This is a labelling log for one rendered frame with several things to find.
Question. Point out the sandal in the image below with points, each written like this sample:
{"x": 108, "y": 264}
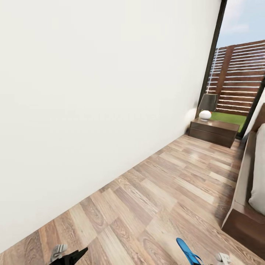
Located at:
{"x": 191, "y": 257}

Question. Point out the fixed window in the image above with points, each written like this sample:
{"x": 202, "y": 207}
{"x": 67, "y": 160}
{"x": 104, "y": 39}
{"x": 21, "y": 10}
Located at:
{"x": 236, "y": 64}

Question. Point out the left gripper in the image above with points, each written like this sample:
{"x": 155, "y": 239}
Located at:
{"x": 70, "y": 259}

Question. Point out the table lamp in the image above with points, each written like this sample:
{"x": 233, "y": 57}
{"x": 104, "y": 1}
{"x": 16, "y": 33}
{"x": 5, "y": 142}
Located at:
{"x": 208, "y": 103}

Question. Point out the bed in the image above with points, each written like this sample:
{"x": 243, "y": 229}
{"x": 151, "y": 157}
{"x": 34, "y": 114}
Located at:
{"x": 245, "y": 221}

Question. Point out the nightstand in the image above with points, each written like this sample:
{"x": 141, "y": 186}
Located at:
{"x": 216, "y": 132}

